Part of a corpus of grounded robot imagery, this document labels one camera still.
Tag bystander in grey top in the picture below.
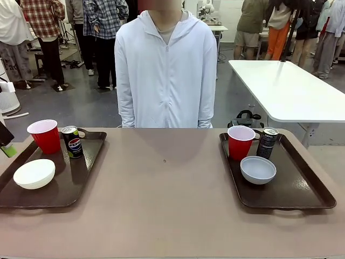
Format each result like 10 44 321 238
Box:
66 0 95 76

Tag person's left forearm white sleeve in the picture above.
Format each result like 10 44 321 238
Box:
196 88 216 129

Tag black stool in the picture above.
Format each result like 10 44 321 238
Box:
34 52 50 82

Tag white background desk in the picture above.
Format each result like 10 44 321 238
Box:
257 26 272 60

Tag person's right forearm white sleeve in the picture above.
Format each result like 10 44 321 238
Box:
118 88 135 128

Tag large white table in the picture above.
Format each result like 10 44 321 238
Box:
228 59 345 149

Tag white bowl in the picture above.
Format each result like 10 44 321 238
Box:
13 159 56 190

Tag brown plastic tray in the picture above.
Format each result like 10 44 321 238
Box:
218 131 337 216
0 128 108 211

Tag small white background table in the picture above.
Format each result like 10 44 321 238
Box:
208 25 229 80

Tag grey-blue bowl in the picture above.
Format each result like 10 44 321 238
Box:
240 155 277 186

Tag bystander in black clothes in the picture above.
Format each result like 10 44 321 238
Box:
291 0 328 70

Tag bystander in red plaid shirt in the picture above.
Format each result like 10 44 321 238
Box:
20 0 67 92

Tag black Pepsi can green accent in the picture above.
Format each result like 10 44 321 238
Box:
61 126 84 159

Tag bystander in orange trousers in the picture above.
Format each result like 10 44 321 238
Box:
265 0 294 62

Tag bystander in white shirt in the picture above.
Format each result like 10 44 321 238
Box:
0 0 35 84

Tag bystander in blue plaid shirt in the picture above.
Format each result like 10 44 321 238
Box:
82 0 129 90

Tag bystander in olive shirt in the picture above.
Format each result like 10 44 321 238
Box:
233 0 270 60

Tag black wheeled base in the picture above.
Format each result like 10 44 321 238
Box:
227 110 265 133

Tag black wheeled stand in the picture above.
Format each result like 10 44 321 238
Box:
60 20 85 69

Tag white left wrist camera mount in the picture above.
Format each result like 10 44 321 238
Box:
0 78 15 93

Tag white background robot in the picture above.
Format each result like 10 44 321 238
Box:
198 0 216 22

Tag red plastic cup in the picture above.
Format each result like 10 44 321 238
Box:
227 125 256 162
26 119 61 155

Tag person in white hoodie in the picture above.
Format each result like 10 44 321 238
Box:
114 0 218 129

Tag black vertical pole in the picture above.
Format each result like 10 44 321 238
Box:
280 0 304 63

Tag bystander in light blue jacket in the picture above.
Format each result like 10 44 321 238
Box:
312 0 345 79

